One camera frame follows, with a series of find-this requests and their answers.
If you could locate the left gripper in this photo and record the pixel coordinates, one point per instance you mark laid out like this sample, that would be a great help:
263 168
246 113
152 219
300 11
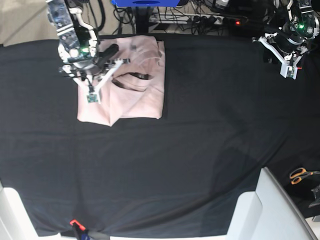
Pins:
283 42

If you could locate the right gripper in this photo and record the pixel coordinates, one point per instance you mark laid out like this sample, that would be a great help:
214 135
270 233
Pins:
95 66

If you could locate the pink T-shirt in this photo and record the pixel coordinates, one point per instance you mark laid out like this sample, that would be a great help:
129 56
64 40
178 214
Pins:
135 90

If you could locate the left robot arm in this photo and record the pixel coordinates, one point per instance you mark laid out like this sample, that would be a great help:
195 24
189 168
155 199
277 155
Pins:
291 32

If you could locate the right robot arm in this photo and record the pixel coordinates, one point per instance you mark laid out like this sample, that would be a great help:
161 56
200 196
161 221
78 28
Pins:
79 43

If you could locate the black stand column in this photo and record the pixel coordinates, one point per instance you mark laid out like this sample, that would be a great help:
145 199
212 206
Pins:
142 16

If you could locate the blue box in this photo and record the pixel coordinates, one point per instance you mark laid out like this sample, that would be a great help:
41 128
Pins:
145 3

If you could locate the white power strip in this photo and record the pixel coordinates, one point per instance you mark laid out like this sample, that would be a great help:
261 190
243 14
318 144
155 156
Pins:
183 18

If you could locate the black table cloth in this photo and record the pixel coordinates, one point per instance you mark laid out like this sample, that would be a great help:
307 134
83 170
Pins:
227 114

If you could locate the dark metal tool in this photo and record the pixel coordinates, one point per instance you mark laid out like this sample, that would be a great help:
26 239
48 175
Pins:
316 194

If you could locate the red black clamp bottom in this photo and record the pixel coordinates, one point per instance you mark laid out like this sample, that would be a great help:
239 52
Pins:
82 233

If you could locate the orange handled scissors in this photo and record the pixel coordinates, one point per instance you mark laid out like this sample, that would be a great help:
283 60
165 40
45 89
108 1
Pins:
300 174

